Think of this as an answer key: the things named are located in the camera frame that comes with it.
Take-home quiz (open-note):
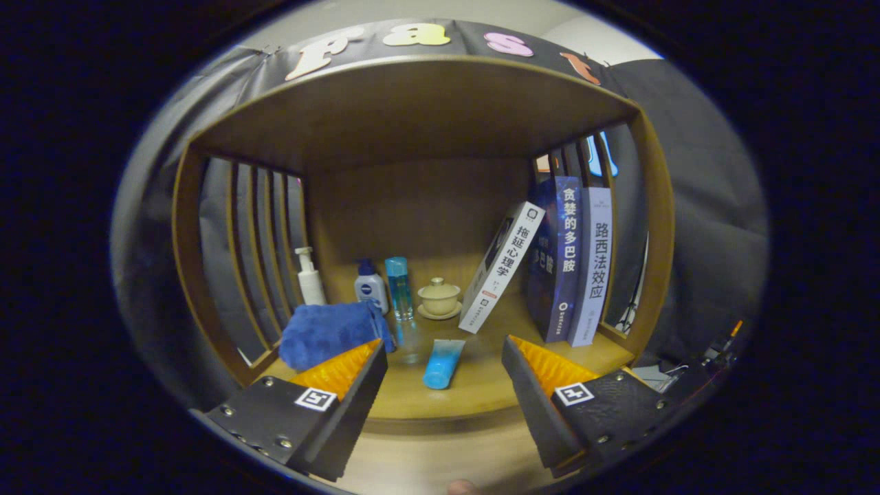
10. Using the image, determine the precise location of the black light stand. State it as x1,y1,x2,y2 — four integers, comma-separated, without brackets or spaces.
615,234,650,334

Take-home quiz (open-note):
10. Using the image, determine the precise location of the pale lavender book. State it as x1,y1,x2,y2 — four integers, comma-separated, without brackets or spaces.
567,187,614,348

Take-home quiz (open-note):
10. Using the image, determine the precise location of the white book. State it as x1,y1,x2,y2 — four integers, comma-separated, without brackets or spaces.
458,201,546,335

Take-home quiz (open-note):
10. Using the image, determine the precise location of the blue folded towel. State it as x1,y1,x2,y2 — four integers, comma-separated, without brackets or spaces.
278,300,397,373

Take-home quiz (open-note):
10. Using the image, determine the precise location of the black and orange device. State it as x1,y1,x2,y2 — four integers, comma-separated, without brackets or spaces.
701,320,745,372

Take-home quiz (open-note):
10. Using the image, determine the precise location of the clear teal bottle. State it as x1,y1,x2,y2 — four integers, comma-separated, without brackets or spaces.
384,256,415,322

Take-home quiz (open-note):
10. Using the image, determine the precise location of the dark blue book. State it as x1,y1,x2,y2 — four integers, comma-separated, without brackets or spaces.
526,176,584,343

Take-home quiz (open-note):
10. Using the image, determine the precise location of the blue and white tube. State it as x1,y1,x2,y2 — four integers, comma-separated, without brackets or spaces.
422,338,466,391

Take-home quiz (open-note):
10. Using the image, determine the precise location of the wooden cabinet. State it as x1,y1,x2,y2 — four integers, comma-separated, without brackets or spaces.
172,55,676,495

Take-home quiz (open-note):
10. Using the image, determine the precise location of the white pump bottle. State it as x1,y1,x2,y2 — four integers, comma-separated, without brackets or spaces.
295,247,328,307

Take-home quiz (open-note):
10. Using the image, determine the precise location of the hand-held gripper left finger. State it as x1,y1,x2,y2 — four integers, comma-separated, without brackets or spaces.
189,338,389,482

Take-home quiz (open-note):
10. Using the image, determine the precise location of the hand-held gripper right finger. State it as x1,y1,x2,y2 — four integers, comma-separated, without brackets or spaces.
500,335,688,479

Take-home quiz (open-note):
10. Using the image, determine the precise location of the white bottle with blue cap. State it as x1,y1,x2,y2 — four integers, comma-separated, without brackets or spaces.
354,258,390,316

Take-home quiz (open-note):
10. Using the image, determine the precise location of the wooden drawer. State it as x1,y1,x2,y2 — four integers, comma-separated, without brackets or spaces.
313,406,571,495

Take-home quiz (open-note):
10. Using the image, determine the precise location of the wooden countertop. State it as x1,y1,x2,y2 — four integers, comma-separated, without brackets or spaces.
258,296,637,421

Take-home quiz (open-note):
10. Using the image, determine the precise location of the beige lidded teacup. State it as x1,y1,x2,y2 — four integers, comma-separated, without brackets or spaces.
417,277,463,321

